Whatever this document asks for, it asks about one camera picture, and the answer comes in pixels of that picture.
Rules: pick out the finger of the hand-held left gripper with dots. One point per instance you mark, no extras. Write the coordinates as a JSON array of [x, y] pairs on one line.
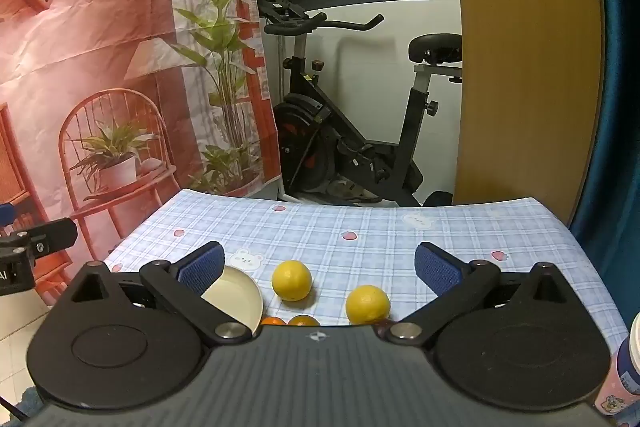
[[52, 234]]

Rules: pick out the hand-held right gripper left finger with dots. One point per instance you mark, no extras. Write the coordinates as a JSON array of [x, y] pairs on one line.
[[202, 267]]

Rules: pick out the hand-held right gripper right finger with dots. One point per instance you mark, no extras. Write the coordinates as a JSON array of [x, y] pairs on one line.
[[437, 269]]

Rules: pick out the cream plate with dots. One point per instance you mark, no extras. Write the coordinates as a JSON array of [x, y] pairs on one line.
[[235, 297]]

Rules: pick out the yellow lemon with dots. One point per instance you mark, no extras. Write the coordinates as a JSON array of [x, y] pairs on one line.
[[367, 304], [291, 281]]

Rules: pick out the blue plaid tablecloth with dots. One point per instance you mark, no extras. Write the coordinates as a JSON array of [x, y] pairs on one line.
[[375, 222]]

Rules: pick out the orange tangerine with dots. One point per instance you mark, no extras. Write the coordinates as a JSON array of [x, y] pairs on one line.
[[303, 321], [273, 321]]

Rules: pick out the brown sandal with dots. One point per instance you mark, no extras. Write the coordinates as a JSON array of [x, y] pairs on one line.
[[352, 192]]

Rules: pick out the black exercise bike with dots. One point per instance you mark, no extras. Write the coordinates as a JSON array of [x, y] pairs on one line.
[[400, 157]]

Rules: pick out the blue fluffy cloth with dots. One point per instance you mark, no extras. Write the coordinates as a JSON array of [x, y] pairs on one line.
[[32, 404]]

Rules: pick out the blue curtain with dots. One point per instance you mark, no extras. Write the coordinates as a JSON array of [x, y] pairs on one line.
[[620, 107]]

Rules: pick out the printed wall tapestry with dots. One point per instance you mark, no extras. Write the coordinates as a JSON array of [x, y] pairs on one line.
[[100, 32]]

